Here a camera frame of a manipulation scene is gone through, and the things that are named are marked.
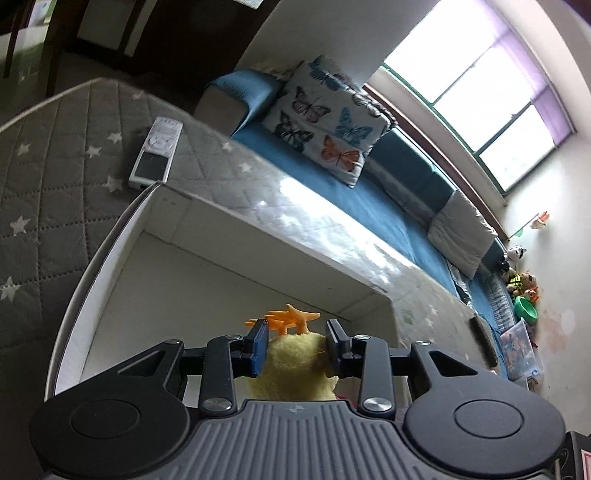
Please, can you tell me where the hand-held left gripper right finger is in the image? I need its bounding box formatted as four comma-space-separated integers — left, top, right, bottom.
326, 320, 481, 421

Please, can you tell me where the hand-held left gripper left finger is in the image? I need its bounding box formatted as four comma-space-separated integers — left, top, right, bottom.
111, 318, 269, 419

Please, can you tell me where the yellow plush chick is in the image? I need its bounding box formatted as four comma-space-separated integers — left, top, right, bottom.
242, 304, 340, 402

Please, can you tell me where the grey cardboard box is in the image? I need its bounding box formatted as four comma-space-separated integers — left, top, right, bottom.
44, 181, 398, 411

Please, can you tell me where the clear plastic storage box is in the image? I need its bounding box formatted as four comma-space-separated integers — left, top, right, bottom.
499, 318, 543, 381

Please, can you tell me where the black remote control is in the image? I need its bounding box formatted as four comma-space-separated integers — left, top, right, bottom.
470, 315, 500, 367

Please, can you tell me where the blue sofa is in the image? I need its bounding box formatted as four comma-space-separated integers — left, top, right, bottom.
191, 69, 522, 384

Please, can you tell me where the green bowl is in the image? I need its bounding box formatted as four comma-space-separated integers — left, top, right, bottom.
513, 295, 541, 320

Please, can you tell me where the grey cushion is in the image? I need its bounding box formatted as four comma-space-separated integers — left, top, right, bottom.
427, 189, 499, 280

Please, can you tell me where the tiger plush toy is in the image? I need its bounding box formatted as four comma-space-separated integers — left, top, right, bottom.
505, 271, 541, 301

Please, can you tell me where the panda plush toy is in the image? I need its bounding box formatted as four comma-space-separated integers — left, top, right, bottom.
501, 244, 528, 273

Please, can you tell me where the white remote control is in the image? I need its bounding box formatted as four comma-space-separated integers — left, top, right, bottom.
128, 116, 184, 189

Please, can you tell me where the butterfly print pillow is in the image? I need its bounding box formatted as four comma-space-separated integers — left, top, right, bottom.
314, 53, 400, 134
261, 60, 392, 188

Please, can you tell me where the grey star quilted tablecloth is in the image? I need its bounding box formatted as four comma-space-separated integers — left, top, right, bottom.
0, 78, 509, 402

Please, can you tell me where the green framed window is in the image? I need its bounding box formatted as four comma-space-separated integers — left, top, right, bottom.
365, 0, 578, 195

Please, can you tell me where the dark wooden door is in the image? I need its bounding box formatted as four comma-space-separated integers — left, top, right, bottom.
44, 0, 287, 100

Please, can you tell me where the purple window blind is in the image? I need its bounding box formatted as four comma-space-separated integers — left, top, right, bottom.
480, 0, 578, 148

